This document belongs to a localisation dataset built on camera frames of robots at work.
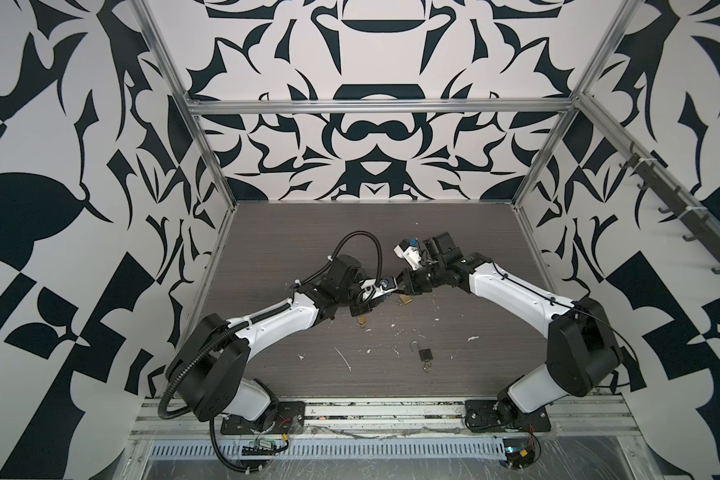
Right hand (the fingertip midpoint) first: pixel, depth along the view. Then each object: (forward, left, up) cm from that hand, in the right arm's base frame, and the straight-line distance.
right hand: (389, 288), depth 81 cm
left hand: (+2, +2, -1) cm, 3 cm away
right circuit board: (-35, -29, -16) cm, 48 cm away
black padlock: (-12, -10, -15) cm, 22 cm away
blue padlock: (-4, +2, +10) cm, 11 cm away
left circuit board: (-34, +32, -15) cm, 49 cm away
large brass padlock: (+4, -6, -13) cm, 15 cm away
